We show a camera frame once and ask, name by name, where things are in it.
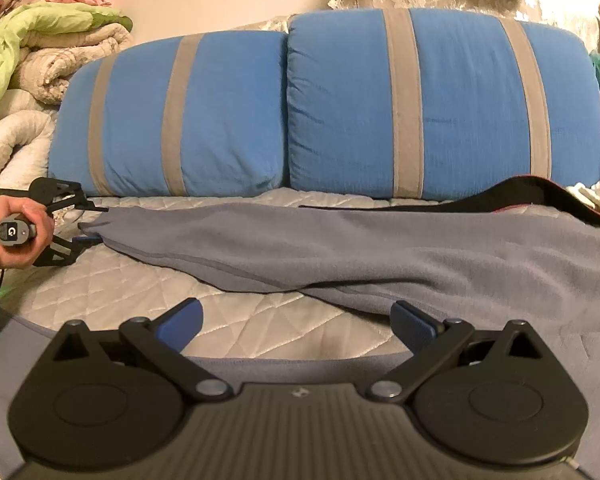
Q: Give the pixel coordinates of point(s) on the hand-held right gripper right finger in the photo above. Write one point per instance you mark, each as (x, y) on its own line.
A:
(414, 326)

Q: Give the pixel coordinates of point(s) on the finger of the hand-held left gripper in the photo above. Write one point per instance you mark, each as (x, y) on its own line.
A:
(65, 192)
(62, 255)

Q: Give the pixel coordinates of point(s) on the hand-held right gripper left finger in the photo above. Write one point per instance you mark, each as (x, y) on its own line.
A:
(180, 325)

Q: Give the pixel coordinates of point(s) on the grey fleece pants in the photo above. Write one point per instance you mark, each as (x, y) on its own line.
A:
(380, 250)

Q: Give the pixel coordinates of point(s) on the person's left hand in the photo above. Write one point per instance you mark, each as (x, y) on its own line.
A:
(10, 205)

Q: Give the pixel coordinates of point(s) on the grey quilted bedspread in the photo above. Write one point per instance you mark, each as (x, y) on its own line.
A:
(130, 280)

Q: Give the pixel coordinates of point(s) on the white quilted comforter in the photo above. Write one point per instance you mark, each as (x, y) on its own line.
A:
(10, 145)

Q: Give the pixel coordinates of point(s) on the beige fluffy blanket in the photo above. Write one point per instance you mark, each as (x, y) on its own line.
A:
(65, 65)

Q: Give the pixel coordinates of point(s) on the black belt with red edge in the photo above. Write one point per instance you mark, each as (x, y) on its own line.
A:
(505, 195)

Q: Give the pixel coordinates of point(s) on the light green blanket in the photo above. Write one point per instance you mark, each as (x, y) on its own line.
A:
(30, 35)

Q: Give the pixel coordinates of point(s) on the blue grey-striped pillow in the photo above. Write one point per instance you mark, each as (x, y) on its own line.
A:
(460, 100)
(215, 110)

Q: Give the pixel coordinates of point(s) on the white patterned cloth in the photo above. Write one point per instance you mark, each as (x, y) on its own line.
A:
(597, 195)

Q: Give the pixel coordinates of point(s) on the teal yarn tuft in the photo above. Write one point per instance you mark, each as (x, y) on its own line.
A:
(599, 72)

